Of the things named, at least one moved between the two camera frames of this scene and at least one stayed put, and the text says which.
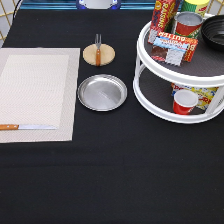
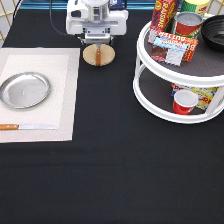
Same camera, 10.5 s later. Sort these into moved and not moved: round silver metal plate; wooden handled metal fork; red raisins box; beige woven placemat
Moved: round silver metal plate
Not moved: red raisins box; beige woven placemat; wooden handled metal fork
